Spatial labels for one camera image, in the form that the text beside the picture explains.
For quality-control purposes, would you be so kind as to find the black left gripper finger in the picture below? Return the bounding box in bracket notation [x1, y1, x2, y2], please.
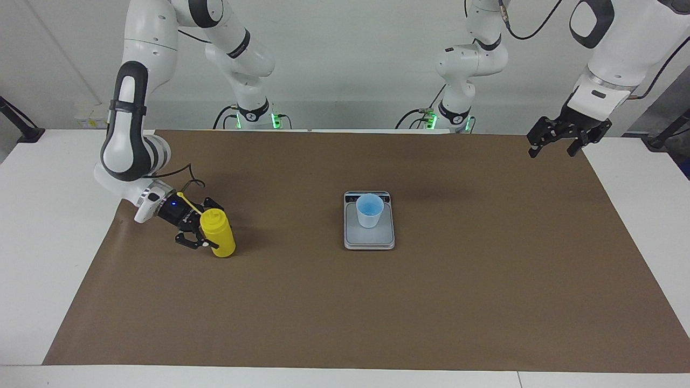
[527, 117, 565, 158]
[567, 121, 613, 157]

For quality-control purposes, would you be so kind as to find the silver digital kitchen scale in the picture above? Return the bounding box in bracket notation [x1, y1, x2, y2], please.
[343, 190, 396, 251]

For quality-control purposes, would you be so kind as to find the yellow squeeze bottle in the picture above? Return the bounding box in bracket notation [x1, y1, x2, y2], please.
[177, 192, 236, 258]

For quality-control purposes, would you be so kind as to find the black base cable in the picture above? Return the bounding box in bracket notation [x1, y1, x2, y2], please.
[395, 84, 448, 130]
[213, 104, 240, 130]

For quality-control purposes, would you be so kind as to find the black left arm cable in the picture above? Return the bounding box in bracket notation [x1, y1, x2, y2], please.
[499, 0, 690, 100]

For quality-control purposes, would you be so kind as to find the black clamp stand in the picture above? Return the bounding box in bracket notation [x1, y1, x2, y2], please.
[0, 96, 46, 144]
[641, 108, 690, 150]

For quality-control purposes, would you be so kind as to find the light blue plastic cup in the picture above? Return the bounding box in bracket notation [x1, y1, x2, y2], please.
[356, 195, 385, 229]

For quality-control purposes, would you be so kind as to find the brown paper table mat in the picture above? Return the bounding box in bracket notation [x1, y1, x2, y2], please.
[42, 129, 690, 373]

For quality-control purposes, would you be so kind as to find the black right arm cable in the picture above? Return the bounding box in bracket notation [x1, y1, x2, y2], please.
[146, 163, 206, 189]

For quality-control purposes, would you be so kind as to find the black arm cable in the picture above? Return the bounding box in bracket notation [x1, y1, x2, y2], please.
[499, 0, 690, 100]
[146, 163, 206, 189]

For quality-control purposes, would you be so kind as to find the white wall outlet box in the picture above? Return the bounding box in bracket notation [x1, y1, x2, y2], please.
[74, 102, 114, 129]

